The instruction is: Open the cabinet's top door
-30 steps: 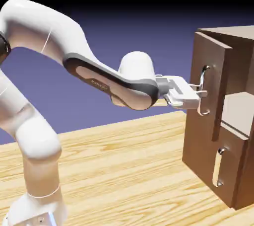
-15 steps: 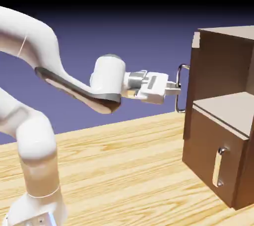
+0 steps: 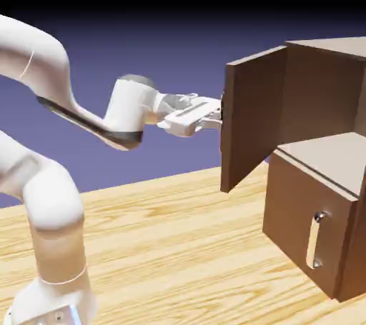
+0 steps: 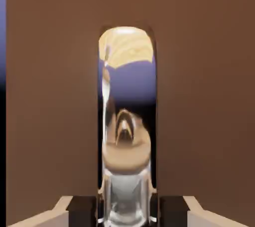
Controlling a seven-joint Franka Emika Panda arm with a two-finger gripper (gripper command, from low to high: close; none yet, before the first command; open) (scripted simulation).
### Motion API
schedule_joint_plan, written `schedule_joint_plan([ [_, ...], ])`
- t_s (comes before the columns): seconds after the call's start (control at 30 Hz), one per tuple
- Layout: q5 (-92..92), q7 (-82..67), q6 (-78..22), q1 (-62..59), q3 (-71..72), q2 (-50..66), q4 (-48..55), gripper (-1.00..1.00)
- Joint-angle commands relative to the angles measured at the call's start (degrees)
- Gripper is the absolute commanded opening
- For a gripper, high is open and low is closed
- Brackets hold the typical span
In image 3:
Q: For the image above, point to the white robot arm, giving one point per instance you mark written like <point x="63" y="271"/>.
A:
<point x="48" y="73"/>

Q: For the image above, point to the brown cabinet door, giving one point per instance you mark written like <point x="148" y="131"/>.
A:
<point x="307" y="222"/>
<point x="251" y="119"/>

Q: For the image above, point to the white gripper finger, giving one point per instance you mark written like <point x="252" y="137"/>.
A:
<point x="214" y="123"/>
<point x="215" y="115"/>

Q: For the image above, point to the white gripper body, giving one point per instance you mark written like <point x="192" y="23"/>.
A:
<point x="188" y="117"/>

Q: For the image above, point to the brown wooden cabinet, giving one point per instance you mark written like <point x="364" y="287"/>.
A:
<point x="323" y="159"/>

